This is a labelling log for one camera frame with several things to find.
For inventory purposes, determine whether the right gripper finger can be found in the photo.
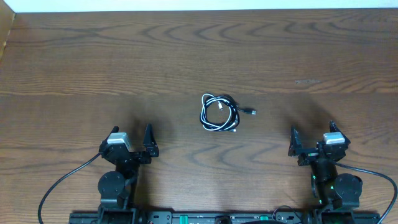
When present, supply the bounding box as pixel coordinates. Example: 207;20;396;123
288;126;302;156
329;120;340;133

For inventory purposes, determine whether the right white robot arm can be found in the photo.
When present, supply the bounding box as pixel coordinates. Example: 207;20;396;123
288;121;363;223

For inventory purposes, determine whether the left black camera cable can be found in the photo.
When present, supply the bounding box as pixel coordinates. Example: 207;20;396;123
37;152;103;224

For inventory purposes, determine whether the right black camera cable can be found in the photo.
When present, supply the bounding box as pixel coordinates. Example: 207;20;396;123
334;161;398;224

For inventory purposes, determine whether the black USB cable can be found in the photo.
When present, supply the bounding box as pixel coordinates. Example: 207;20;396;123
199;94;257;132

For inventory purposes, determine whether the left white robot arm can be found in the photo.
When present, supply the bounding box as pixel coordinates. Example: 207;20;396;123
97;124;159;224

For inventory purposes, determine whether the black camera cable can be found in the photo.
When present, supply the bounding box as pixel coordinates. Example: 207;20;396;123
37;152;103;224
334;161;398;224

